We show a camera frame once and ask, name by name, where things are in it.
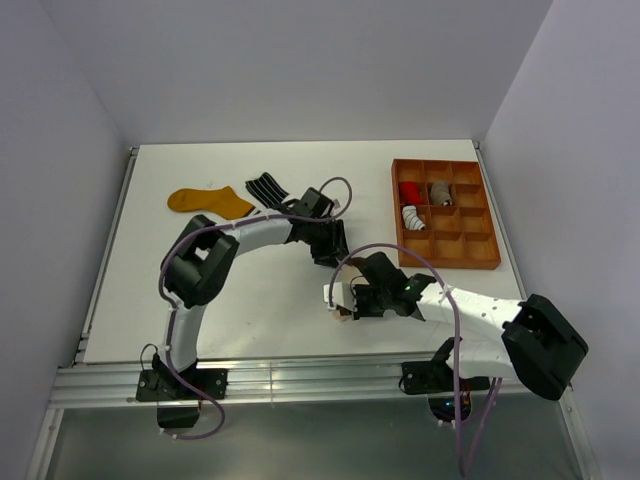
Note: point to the mustard yellow sock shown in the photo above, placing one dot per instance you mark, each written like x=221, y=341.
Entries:
x=223, y=202

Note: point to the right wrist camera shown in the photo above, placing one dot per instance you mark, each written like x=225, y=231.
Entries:
x=338, y=296

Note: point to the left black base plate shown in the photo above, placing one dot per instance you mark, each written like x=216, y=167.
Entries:
x=152, y=387

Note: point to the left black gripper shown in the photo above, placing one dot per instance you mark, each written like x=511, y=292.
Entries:
x=337, y=245

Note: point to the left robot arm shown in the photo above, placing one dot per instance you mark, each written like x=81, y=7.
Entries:
x=195, y=269

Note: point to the wooden compartment tray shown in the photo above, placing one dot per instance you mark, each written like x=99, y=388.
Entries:
x=461, y=236

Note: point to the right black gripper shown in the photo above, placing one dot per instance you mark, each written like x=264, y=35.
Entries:
x=361, y=311

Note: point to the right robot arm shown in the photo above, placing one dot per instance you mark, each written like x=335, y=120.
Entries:
x=525, y=340

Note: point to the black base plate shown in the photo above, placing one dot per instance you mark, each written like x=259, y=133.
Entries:
x=152, y=387
x=431, y=377

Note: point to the cream brown sock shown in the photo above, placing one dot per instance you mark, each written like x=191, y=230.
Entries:
x=351, y=274

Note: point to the grey rolled sock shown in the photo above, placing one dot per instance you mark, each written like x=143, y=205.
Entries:
x=440, y=194

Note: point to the red rolled sock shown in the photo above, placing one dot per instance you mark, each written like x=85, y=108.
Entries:
x=410, y=193

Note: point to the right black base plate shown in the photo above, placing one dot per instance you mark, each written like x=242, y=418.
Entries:
x=431, y=377

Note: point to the aluminium frame rail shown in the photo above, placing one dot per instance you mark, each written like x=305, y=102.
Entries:
x=249, y=381

